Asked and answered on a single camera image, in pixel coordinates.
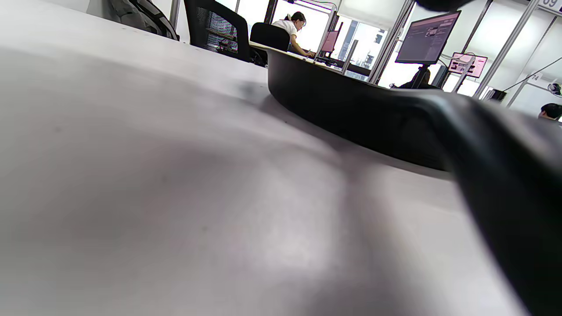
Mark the person's left hand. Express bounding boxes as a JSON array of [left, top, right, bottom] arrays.
[[415, 0, 474, 12]]

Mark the black cast iron frying pan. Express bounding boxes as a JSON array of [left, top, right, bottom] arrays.
[[266, 46, 562, 316]]

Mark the large black monitor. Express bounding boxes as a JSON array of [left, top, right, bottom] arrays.
[[395, 10, 462, 88]]

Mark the small pink screen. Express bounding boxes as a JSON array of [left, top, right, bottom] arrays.
[[448, 52, 488, 79]]

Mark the pink laptop screen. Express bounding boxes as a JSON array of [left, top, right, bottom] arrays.
[[320, 29, 340, 54]]

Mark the plain black office chair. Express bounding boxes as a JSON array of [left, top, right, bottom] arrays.
[[250, 22, 291, 53]]

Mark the black mesh office chair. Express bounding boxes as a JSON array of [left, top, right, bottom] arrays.
[[184, 0, 252, 62]]

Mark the grey backpack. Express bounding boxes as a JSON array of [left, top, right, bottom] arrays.
[[109, 0, 180, 41]]

